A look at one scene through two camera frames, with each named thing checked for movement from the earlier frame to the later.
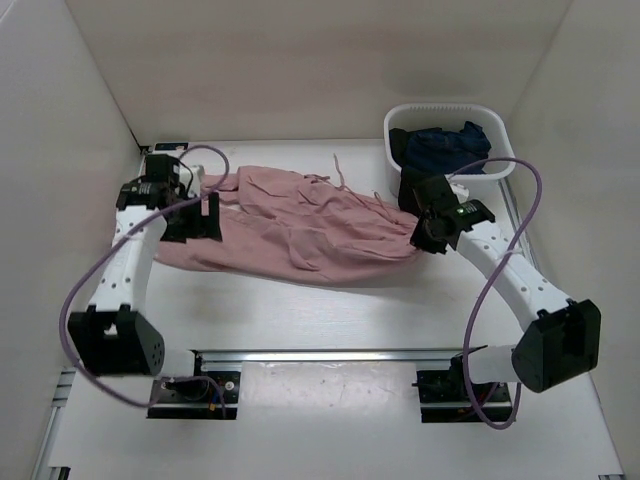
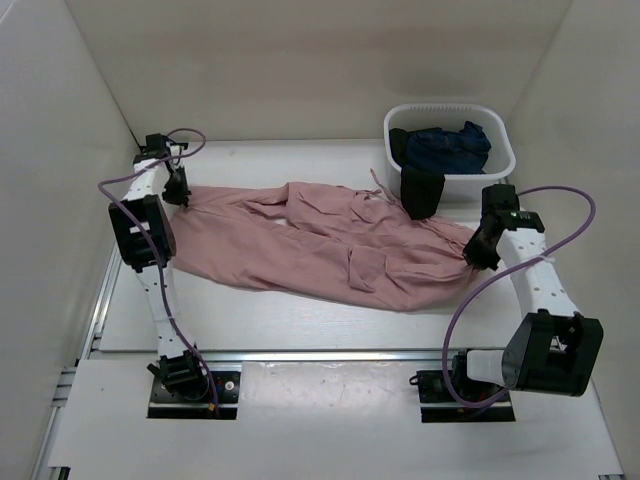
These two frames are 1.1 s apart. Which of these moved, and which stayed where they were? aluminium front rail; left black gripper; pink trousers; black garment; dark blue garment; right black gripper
Moved: left black gripper; right black gripper; pink trousers
Stayed: black garment; dark blue garment; aluminium front rail
